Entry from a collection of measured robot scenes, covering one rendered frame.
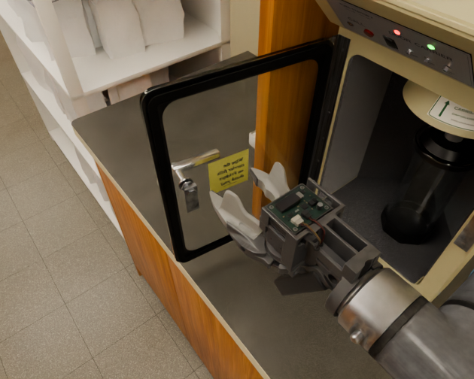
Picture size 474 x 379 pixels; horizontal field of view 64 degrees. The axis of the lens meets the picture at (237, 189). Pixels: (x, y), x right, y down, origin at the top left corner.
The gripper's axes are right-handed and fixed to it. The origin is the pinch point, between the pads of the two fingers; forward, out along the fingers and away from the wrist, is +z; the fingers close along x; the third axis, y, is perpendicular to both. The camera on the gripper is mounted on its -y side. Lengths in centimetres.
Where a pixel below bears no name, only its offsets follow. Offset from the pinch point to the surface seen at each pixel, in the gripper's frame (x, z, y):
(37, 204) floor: 25, 151, -128
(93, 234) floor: 9, 112, -128
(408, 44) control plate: -19.8, -6.3, 16.4
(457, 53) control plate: -17.4, -12.7, 18.9
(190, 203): 2.1, 9.8, -10.6
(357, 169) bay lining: -38.2, 4.7, -23.7
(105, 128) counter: -3, 67, -34
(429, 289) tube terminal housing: -25.9, -22.6, -24.9
